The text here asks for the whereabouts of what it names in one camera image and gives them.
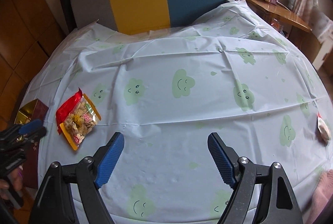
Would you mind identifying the wooden side table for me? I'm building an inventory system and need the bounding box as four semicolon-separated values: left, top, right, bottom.
245;0;320;63

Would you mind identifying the maroon and gold gift box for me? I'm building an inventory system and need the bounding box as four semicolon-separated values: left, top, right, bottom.
14;98;50;189

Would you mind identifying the pumpkin seed bag orange trim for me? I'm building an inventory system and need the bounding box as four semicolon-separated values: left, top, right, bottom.
60;93;101;151

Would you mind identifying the white cloud-print tablecloth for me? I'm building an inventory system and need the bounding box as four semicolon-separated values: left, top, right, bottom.
24;1;332;223

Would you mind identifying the small snack at table edge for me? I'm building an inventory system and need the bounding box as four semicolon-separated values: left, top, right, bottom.
316;113;331;146

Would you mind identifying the pink sleeve right forearm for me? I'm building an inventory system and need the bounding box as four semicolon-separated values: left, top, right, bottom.
306;169;333;223

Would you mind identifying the person's left hand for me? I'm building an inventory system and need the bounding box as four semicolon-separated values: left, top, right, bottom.
0;165;22;200

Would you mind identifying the bright red snack packet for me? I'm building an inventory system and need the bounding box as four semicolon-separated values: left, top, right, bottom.
55;88;83;134

